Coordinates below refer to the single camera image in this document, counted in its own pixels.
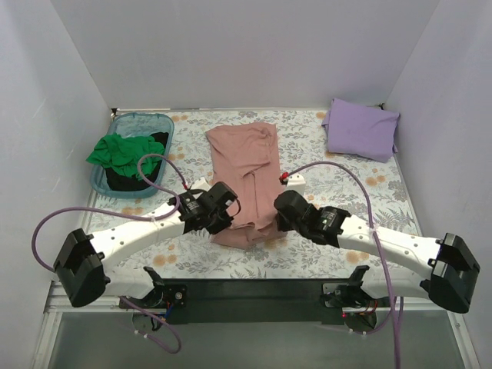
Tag pink t shirt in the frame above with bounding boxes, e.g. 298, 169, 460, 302
206, 121, 285, 249

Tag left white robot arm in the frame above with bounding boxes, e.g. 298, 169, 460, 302
53, 181, 238, 308

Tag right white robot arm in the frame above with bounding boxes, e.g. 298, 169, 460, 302
274, 190, 480, 314

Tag floral table mat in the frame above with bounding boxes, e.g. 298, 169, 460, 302
75, 109, 431, 281

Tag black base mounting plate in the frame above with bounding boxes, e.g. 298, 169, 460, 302
118, 278, 389, 325

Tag black t shirt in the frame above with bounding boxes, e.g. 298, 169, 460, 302
105, 132, 169, 192

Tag green t shirt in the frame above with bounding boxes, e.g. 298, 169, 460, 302
86, 133, 165, 179

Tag folded purple t shirt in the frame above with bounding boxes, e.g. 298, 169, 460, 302
321, 98, 400, 163

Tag teal plastic basket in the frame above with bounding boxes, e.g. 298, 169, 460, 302
90, 112, 175, 199

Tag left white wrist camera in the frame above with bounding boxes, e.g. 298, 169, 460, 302
188, 177, 211, 191

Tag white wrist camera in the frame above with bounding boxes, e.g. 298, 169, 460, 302
188, 177, 211, 191
280, 172, 307, 196

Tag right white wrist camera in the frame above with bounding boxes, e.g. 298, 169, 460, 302
280, 172, 307, 196

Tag aluminium frame rail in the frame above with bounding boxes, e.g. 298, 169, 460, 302
30, 278, 481, 369

